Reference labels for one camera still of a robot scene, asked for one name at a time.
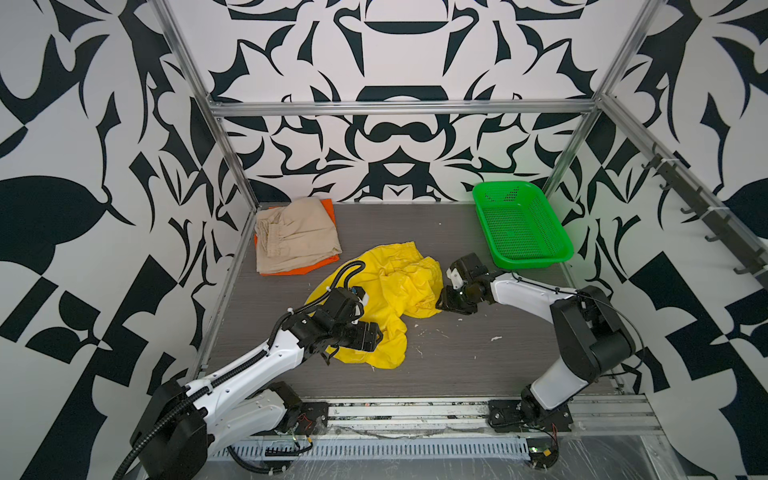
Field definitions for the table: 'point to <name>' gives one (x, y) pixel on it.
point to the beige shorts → (298, 232)
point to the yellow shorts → (396, 281)
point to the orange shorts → (256, 235)
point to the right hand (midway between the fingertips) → (443, 303)
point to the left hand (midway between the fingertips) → (373, 329)
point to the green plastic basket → (519, 226)
